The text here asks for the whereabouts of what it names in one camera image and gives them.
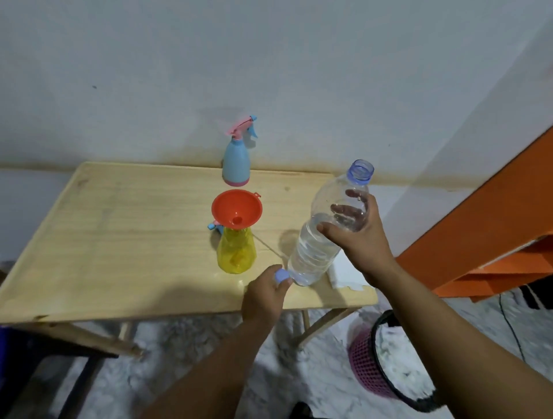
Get person's right hand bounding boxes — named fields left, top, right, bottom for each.
left=316, top=189, right=398, bottom=289

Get person's left hand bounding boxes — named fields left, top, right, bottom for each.
left=240, top=264, right=294, bottom=325

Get yellow spray bottle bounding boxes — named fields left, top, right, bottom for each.
left=216, top=226, right=257, bottom=275

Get clear plastic water bottle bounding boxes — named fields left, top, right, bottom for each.
left=287, top=159, right=376, bottom=287

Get red plastic funnel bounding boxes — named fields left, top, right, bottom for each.
left=211, top=189, right=263, bottom=231

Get blue spray bottle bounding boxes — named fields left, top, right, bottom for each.
left=221, top=137, right=251, bottom=187

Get person's left forearm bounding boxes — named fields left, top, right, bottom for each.
left=140, top=313, right=286, bottom=419

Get person's right forearm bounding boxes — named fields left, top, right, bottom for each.
left=373, top=258, right=553, bottom=419

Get white paper napkins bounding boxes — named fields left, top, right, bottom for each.
left=326, top=250, right=372, bottom=291

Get pink waste basket black liner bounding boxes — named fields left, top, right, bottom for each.
left=347, top=309, right=446, bottom=413

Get crumpled white tissues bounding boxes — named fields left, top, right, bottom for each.
left=376, top=327, right=435, bottom=398

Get orange cabinet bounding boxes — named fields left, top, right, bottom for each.
left=395, top=125, right=553, bottom=303

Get wooden table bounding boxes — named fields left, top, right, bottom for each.
left=0, top=162, right=379, bottom=359

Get black chair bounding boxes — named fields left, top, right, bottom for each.
left=0, top=326, right=120, bottom=419

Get black cable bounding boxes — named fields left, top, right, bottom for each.
left=499, top=293, right=526, bottom=361

